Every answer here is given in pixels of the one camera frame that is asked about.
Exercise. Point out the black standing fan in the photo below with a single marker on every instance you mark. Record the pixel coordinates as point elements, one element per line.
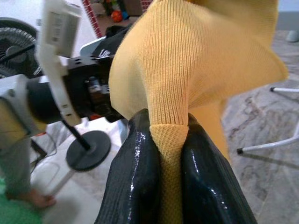
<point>88,151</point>

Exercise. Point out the yellow knit shirt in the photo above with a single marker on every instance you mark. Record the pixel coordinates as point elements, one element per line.
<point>187,58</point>

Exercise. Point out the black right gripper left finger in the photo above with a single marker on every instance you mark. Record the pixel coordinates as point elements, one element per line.
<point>130,182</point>

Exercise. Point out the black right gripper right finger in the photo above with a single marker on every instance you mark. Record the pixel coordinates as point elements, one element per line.
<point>210,186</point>

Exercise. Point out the pale blue folding table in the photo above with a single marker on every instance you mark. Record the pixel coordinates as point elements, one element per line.
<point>285,89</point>

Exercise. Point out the orange red toy ball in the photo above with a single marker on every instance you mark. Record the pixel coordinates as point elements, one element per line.
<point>116,16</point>

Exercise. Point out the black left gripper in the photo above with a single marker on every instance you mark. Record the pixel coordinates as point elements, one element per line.
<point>81,81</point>

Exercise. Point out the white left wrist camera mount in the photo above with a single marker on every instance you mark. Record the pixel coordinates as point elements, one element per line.
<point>60,28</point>

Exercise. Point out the green fabric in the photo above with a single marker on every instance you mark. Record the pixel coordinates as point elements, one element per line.
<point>16,205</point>

